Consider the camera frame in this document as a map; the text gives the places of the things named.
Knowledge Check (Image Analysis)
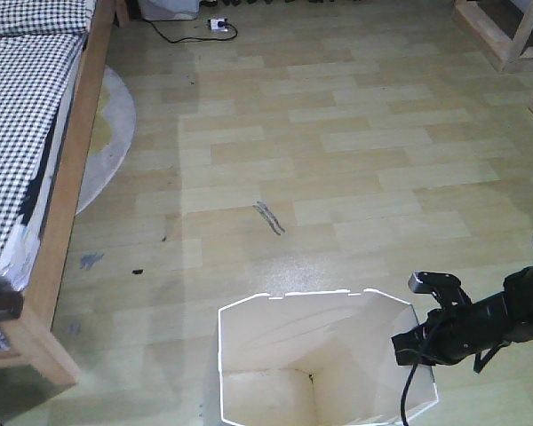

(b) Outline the round grey rug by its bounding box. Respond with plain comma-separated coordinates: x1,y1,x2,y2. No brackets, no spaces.
76,67,137,213

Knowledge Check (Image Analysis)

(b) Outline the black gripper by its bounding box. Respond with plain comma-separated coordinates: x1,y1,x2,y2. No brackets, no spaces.
391,308,493,365

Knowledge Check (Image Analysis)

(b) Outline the wooden bed frame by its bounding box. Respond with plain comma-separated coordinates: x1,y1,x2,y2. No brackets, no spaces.
0,1,129,385

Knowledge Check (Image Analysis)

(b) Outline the floor power outlet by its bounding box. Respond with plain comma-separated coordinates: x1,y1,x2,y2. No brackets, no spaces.
208,18,228,32

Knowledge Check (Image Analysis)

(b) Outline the white curtain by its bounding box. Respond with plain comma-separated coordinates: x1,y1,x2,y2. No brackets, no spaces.
138,0,200,21

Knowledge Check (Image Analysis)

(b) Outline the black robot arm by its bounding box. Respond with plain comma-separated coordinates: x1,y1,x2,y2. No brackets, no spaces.
392,265,533,373

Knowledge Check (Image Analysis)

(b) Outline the wooden furniture frame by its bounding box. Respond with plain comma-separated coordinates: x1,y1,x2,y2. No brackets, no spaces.
453,1,533,114

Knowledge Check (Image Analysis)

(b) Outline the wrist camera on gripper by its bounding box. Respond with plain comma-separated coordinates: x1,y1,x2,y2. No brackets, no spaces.
408,271,472,311

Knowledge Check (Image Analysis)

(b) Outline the black white checkered bedding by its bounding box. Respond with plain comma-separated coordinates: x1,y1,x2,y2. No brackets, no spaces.
0,0,94,356

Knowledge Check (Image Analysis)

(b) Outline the black power cord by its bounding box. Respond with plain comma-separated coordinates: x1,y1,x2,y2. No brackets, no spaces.
144,17,239,45

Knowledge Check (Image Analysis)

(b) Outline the white plastic trash bin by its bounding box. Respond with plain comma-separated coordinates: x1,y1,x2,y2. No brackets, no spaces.
204,288,438,425

